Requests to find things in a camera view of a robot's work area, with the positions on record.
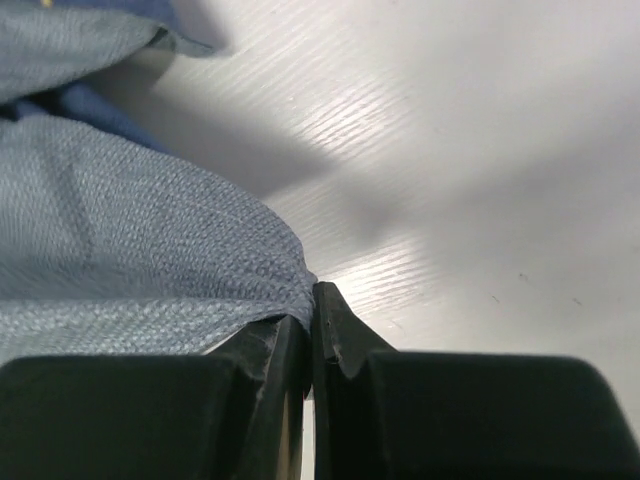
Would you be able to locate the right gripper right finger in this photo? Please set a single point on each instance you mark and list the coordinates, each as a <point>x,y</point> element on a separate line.
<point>381,413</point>

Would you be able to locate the blue pillowcase with fish print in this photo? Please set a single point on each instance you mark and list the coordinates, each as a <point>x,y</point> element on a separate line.
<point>108,243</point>

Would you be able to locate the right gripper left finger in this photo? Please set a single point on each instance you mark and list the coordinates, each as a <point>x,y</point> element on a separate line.
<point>235,413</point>

